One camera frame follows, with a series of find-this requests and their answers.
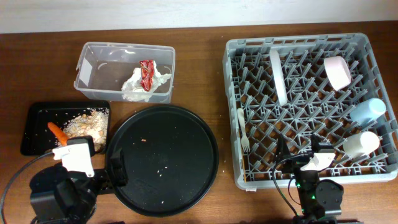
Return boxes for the white plastic fork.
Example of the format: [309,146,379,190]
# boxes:
[237,108,250,153]

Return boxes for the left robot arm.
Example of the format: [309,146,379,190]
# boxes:
[29,136,128,223]

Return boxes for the grey plastic dishwasher rack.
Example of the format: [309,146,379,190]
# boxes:
[223,33,397,191]

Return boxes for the black rectangular tray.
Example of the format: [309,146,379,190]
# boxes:
[21,100,110,156]

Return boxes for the white plastic cup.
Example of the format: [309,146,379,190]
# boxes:
[343,131,380,158]

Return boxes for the light blue cup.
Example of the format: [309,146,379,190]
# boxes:
[349,98,386,126]

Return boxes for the red snack wrapper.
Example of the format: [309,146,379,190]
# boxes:
[139,60,155,91]

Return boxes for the pink bowl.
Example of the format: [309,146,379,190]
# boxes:
[324,56,352,91]

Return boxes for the orange carrot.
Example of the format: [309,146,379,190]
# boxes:
[47,122,69,146]

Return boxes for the grey round plate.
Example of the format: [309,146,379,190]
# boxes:
[269,50,287,106]

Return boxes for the wooden chopstick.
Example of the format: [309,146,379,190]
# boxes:
[241,152,247,183]

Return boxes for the round black serving tray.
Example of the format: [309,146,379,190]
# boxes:
[105,105,219,217]

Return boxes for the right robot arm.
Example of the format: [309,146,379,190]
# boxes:
[272,134,344,224]

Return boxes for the large white napkin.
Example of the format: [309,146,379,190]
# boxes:
[121,60,172,102]

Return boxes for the clear plastic waste bin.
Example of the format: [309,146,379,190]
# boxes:
[73,42,176,103]

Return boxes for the rice and mushroom leftovers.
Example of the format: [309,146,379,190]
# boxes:
[60,108,109,153]

